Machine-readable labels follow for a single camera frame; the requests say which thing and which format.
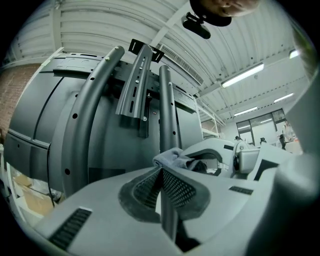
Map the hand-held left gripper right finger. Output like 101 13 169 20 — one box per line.
161 166 278 256

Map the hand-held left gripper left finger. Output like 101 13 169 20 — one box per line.
32 165 182 256

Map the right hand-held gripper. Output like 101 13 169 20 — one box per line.
183 139 303 181

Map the grey wiping cloth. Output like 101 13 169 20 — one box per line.
152 147 208 176

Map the black metal TV stand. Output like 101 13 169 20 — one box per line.
62 38 181 242

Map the white metal shelf rack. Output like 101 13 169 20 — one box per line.
194 96 223 141

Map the black framed window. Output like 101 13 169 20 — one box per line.
235 108 288 146

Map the brown cardboard box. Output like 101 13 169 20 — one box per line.
11 173 55 217

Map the white ceiling air vent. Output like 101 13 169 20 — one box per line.
157 43 205 87

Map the black television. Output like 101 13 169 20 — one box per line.
3 52 204 198

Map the black power cable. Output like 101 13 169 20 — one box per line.
46 142 56 208

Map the black head camera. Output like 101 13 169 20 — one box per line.
181 11 212 40

